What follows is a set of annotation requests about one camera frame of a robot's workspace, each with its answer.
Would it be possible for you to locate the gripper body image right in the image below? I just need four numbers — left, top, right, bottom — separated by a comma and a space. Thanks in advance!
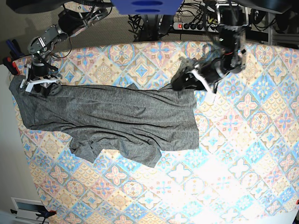
180, 57, 229, 103

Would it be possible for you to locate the black clamp bottom left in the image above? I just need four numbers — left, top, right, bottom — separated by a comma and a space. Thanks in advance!
10, 209, 57, 221

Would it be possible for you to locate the red black clamp left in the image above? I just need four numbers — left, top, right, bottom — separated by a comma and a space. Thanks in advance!
2, 57, 20, 75

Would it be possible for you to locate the grey t-shirt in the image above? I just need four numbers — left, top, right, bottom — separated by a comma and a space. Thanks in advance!
9, 76, 199, 167

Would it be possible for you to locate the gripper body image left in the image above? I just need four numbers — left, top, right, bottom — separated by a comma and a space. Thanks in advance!
20, 62, 62, 92

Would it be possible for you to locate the white power strip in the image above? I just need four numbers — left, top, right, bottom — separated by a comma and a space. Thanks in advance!
173, 22, 218, 33

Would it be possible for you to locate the patterned tile tablecloth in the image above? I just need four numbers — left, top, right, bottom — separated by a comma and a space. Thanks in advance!
16, 44, 299, 224

